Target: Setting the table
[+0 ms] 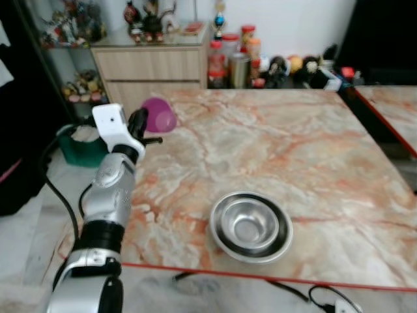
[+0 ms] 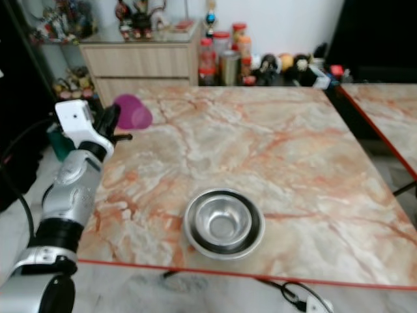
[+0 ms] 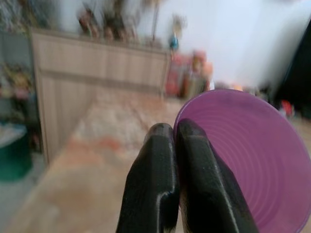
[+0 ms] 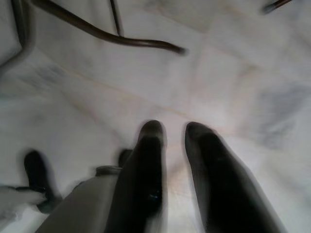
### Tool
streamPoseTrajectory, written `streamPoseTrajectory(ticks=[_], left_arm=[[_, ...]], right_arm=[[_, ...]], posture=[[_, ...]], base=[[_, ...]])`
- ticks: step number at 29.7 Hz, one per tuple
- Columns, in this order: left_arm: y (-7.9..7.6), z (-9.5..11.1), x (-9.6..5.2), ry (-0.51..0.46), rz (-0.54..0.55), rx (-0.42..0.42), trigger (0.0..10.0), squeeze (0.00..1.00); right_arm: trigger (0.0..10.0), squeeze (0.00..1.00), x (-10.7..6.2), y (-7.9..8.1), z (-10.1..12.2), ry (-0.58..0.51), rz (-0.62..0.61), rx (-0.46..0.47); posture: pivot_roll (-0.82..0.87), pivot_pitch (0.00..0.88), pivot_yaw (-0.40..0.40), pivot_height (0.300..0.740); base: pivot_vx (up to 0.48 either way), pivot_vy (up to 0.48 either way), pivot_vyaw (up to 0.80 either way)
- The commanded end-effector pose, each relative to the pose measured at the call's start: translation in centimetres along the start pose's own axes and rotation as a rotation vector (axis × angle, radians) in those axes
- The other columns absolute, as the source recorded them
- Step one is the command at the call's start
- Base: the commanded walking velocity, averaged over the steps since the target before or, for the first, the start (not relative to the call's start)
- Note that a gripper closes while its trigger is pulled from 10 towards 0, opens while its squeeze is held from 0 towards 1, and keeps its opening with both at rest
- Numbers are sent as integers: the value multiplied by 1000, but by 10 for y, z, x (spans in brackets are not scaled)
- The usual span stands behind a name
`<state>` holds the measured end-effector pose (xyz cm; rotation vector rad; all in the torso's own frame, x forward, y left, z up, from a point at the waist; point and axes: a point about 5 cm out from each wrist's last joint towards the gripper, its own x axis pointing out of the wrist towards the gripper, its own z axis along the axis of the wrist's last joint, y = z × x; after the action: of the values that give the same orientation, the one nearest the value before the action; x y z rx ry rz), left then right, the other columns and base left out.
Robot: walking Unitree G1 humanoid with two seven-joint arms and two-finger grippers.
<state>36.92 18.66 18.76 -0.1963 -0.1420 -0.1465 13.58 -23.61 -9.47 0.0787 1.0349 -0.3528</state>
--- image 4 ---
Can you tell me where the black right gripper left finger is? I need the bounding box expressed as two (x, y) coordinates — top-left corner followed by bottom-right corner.
(104, 120), (168, 233)

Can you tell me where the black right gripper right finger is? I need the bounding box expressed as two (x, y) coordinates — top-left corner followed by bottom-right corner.
(184, 121), (287, 233)

